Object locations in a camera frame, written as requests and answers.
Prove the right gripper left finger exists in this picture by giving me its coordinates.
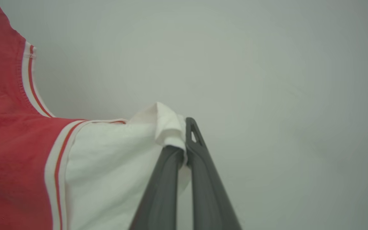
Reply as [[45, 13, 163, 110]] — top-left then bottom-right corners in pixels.
[[129, 145, 185, 230]]

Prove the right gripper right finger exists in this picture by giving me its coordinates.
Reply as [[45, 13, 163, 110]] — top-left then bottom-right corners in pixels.
[[185, 117, 242, 230]]

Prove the red and white jersey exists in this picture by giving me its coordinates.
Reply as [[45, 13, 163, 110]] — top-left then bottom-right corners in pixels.
[[0, 0, 192, 230]]

